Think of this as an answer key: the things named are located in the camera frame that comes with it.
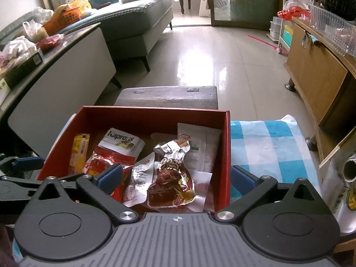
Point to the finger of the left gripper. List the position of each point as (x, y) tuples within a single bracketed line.
[(34, 184), (12, 162)]

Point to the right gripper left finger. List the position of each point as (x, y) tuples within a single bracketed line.
[(97, 192)]

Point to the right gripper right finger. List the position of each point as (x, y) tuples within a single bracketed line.
[(254, 190)]

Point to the red chip bag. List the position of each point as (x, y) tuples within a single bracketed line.
[(103, 158)]

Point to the yellow snack packet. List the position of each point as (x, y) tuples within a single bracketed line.
[(78, 153)]

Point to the brown silver snack bag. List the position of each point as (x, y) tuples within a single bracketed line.
[(173, 185)]

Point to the white snack packet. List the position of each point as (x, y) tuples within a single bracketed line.
[(204, 142)]

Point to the clear-wrapped nut bar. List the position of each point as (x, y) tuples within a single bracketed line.
[(140, 180)]

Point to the blue white checkered cloth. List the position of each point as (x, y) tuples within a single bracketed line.
[(276, 148)]

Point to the white Kaprosis packet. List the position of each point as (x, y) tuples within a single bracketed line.
[(122, 142)]

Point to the foil roll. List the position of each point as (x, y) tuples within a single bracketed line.
[(338, 192)]

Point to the dark flat box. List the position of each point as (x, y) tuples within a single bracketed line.
[(21, 69)]

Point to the grey side cabinet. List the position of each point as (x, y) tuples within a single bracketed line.
[(73, 74)]

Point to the dark wooden stool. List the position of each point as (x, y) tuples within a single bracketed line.
[(203, 97)]

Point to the white plastic bags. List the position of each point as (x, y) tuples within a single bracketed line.
[(21, 36)]

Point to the red wrapper on cabinet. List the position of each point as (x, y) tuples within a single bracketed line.
[(48, 43)]

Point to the wooden tv cabinet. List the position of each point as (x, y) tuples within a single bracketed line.
[(325, 81)]

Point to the pink broom stick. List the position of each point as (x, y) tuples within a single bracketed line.
[(264, 42)]

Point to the orange plastic basket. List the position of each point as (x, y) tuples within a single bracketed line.
[(65, 15)]

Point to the white stacked containers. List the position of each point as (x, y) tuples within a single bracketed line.
[(275, 27)]

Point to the green grey sofa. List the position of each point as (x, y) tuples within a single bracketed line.
[(130, 30)]

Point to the clear plastic trays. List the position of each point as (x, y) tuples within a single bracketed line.
[(339, 33)]

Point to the red plastic bag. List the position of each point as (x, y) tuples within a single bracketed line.
[(294, 12)]

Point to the glass sliding door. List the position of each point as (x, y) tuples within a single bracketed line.
[(253, 14)]

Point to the white metal shelf rack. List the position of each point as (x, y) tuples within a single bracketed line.
[(286, 32)]

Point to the dark woven basket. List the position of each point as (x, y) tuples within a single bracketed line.
[(343, 8)]

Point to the white wooden ladder frame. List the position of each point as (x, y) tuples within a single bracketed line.
[(204, 10)]

